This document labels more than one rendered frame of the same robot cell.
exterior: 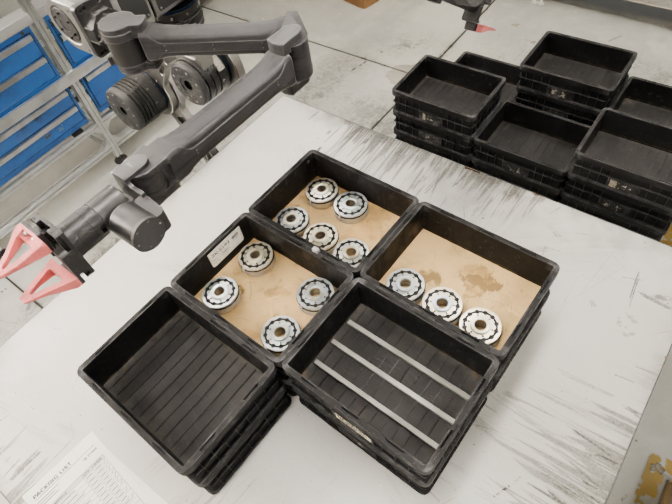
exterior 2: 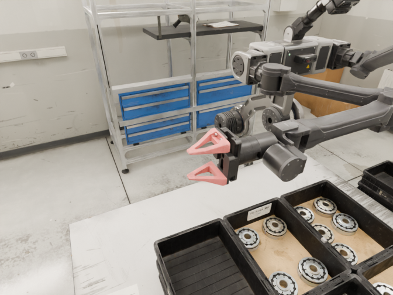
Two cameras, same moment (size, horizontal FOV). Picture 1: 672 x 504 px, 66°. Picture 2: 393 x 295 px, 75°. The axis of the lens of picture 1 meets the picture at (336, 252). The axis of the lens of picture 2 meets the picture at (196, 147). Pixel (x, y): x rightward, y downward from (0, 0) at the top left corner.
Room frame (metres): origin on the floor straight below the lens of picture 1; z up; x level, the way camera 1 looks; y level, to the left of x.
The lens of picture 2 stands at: (0.09, 0.32, 1.77)
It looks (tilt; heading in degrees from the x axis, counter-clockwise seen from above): 34 degrees down; 18
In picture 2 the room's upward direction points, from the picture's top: straight up
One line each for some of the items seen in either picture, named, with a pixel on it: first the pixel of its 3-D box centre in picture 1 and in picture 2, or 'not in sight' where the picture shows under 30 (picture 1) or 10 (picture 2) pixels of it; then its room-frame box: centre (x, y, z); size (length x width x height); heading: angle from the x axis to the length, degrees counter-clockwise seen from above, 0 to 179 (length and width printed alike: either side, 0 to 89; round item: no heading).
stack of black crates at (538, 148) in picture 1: (526, 162); not in sight; (1.55, -0.90, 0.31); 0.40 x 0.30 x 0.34; 44
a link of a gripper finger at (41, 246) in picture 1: (29, 260); (209, 152); (0.50, 0.43, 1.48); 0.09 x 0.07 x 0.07; 133
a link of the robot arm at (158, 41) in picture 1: (205, 48); (321, 92); (1.00, 0.18, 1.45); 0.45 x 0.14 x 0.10; 74
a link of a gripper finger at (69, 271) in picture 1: (43, 274); (208, 166); (0.50, 0.43, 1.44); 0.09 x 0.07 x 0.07; 133
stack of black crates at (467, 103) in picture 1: (445, 124); (389, 203); (1.83, -0.62, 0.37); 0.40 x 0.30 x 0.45; 44
